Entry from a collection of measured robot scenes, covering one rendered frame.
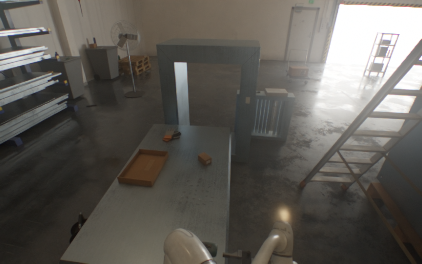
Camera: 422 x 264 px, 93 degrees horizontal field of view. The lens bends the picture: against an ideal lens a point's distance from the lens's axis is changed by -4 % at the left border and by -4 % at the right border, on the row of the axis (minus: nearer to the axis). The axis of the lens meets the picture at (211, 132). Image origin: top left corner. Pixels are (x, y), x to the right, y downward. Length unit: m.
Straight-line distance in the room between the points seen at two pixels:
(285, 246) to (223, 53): 1.98
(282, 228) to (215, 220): 0.51
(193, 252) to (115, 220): 0.95
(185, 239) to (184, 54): 2.12
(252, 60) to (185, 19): 8.30
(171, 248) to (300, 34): 10.14
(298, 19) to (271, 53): 1.67
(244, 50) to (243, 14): 7.80
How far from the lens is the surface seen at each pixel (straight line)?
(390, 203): 2.99
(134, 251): 1.51
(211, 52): 2.54
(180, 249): 0.85
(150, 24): 11.18
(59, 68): 5.98
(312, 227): 2.56
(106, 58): 7.29
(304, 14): 10.51
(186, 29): 10.65
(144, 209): 1.69
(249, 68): 2.54
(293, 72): 7.14
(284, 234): 1.23
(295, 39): 10.52
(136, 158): 2.18
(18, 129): 4.75
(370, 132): 2.16
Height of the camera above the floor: 1.89
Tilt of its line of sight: 30 degrees down
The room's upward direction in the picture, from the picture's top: straight up
